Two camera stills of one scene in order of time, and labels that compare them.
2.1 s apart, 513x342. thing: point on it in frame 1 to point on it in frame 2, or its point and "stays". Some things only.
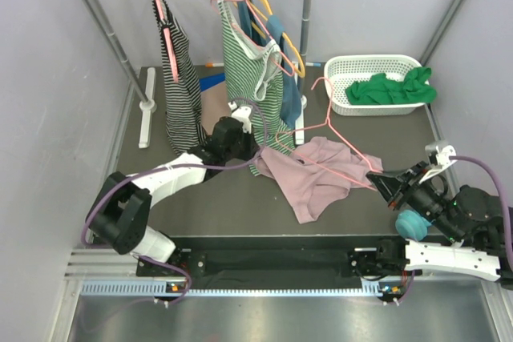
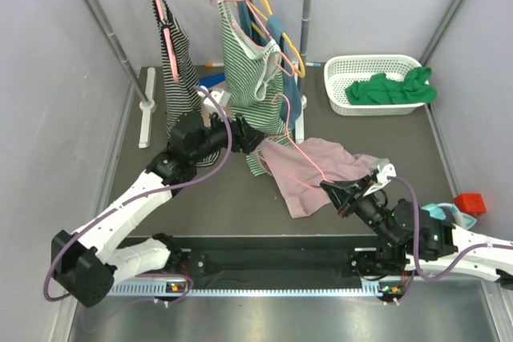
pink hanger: [326, 123] to [297, 146]
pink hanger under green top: [246, 0] stays
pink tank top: [320, 170] stays
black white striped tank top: [185, 120] stays
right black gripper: [407, 182] to [347, 195]
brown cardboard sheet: [214, 105] stays
